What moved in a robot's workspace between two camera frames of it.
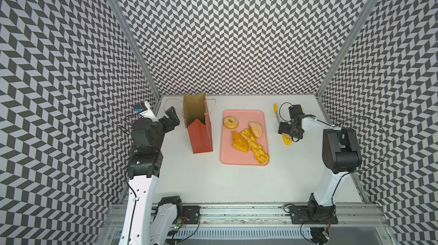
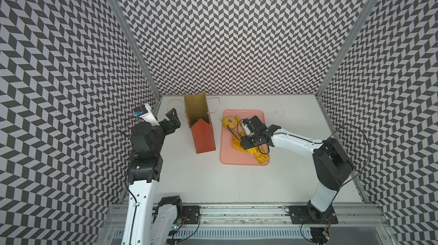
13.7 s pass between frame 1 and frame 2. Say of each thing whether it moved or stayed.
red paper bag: stayed
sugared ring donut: stayed
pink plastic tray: stayed
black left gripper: stayed
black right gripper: moved
